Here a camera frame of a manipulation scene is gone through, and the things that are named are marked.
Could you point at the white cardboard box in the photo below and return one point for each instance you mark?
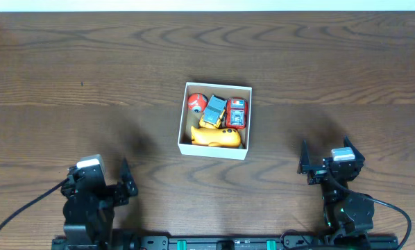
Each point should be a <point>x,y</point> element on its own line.
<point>190,118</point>

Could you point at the orange toy ball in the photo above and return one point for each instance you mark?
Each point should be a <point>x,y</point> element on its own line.
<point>197,102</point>

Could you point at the red toy fire truck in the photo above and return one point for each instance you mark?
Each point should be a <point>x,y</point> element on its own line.
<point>236,113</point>

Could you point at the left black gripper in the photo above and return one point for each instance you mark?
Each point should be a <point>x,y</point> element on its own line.
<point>112,191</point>

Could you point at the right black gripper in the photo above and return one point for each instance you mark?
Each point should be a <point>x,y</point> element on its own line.
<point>318,172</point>

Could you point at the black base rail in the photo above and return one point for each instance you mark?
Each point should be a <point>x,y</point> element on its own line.
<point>289,240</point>

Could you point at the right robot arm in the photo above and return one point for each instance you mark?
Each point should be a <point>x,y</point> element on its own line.
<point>349,216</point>

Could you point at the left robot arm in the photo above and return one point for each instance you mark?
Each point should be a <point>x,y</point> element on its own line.
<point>90,207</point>

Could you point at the yellow grey toy dump truck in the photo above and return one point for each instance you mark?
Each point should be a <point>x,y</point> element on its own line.
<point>213,113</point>

